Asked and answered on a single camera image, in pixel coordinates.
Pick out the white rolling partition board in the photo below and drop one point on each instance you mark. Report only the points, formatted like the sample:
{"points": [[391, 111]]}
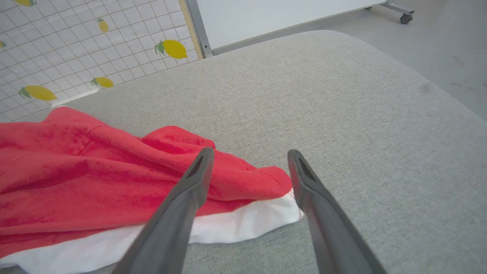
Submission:
{"points": [[266, 19]]}

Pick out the red and white garment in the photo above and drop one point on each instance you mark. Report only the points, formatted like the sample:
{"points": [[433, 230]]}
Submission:
{"points": [[87, 182]]}

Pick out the light grey fabric sofa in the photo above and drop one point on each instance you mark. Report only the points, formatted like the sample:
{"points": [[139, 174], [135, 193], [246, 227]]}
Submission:
{"points": [[323, 114]]}

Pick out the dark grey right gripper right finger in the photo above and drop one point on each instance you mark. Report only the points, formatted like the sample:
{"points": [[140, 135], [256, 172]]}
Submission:
{"points": [[331, 232]]}

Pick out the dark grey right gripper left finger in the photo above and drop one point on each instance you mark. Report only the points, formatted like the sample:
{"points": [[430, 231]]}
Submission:
{"points": [[171, 228]]}

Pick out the black caster wheel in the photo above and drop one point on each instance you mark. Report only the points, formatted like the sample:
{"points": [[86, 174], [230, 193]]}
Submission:
{"points": [[405, 18]]}

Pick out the lemon print grid curtain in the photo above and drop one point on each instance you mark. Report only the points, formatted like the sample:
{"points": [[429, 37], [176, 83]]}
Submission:
{"points": [[76, 45]]}

